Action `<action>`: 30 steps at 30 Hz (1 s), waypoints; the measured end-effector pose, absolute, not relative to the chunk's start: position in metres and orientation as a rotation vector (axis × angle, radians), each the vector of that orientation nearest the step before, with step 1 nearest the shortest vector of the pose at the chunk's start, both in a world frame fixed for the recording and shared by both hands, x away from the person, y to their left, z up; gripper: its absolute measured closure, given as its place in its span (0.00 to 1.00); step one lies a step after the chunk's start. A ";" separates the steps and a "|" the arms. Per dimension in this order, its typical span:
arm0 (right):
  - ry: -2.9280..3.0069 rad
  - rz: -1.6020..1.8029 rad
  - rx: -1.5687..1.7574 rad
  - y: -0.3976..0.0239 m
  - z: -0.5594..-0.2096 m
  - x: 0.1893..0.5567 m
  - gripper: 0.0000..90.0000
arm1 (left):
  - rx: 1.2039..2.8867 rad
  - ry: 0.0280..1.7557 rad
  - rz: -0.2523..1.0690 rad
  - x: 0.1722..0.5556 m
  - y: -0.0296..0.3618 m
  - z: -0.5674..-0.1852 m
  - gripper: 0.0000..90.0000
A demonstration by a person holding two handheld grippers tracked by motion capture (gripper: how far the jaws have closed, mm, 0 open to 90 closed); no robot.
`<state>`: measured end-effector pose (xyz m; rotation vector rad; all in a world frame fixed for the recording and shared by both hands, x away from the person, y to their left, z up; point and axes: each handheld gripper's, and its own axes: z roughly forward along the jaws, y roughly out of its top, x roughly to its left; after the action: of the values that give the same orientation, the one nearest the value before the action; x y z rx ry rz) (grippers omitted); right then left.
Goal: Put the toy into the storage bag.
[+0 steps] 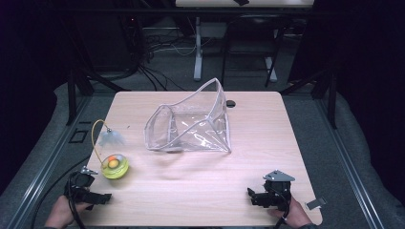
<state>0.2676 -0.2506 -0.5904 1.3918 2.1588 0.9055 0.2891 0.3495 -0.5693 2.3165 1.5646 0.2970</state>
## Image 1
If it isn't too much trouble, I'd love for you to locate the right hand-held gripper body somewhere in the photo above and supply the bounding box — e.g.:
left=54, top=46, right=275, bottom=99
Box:
left=262, top=169, right=296, bottom=212

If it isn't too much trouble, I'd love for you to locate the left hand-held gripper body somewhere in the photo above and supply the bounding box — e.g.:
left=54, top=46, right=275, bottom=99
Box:
left=63, top=165, right=99, bottom=205

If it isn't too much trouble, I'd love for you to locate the yellow-green feather cat toy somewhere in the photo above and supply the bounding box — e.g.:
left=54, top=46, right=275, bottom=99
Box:
left=91, top=118, right=130, bottom=180

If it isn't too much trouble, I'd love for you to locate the clear plastic zip bag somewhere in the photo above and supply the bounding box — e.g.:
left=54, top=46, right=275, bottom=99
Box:
left=143, top=77, right=232, bottom=154

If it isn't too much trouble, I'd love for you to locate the person's right hand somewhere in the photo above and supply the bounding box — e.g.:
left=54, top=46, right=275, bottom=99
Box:
left=268, top=197, right=315, bottom=229

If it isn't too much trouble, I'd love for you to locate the person's left hand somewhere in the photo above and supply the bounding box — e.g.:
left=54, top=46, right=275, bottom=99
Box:
left=44, top=195, right=94, bottom=229

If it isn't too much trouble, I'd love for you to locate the black metal stand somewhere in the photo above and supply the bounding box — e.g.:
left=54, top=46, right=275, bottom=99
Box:
left=279, top=67, right=339, bottom=131
left=64, top=67, right=132, bottom=127

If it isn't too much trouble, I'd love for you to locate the dark computer case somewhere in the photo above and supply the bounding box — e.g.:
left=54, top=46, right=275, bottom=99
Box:
left=75, top=12, right=141, bottom=73

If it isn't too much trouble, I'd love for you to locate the white desk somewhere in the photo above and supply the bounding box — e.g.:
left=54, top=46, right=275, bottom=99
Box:
left=175, top=0, right=315, bottom=84

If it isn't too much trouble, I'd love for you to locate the black chair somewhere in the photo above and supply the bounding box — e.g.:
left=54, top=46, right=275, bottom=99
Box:
left=220, top=14, right=286, bottom=89

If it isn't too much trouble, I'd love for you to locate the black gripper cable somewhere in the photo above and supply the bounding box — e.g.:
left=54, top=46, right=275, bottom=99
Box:
left=30, top=155, right=93, bottom=229
left=272, top=187, right=293, bottom=229

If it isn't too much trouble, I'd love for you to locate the aluminium floor rail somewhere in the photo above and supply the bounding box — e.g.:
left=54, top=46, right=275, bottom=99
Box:
left=5, top=94, right=94, bottom=229
left=313, top=94, right=387, bottom=229

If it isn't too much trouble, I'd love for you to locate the black floor bracket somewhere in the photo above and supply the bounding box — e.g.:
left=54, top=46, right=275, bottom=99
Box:
left=68, top=120, right=93, bottom=145

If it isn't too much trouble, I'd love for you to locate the bundle of floor cables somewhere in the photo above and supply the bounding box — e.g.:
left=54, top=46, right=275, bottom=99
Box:
left=136, top=30, right=199, bottom=94

